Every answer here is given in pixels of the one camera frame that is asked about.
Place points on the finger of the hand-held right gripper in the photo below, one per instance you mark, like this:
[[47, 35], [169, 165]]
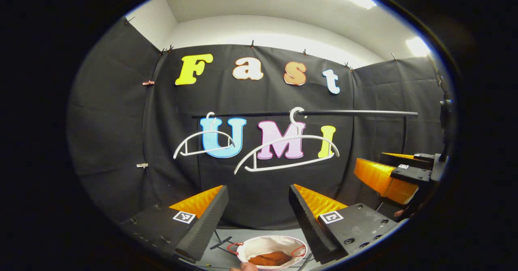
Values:
[[410, 174], [423, 157]]

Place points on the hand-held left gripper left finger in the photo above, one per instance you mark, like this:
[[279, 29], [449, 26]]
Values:
[[208, 222]]

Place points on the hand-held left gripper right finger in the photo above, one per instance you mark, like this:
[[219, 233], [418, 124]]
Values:
[[307, 226]]

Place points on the large white clothes hanger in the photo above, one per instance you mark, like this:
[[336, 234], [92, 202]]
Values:
[[283, 139]]

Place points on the small white clothes hanger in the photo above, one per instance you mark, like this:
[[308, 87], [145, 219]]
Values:
[[194, 135]]

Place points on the copper cloth clip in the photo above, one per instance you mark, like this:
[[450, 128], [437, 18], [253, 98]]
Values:
[[142, 165], [148, 83]]

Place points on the small ceiling light panel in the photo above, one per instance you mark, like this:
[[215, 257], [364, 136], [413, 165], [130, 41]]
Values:
[[418, 46]]

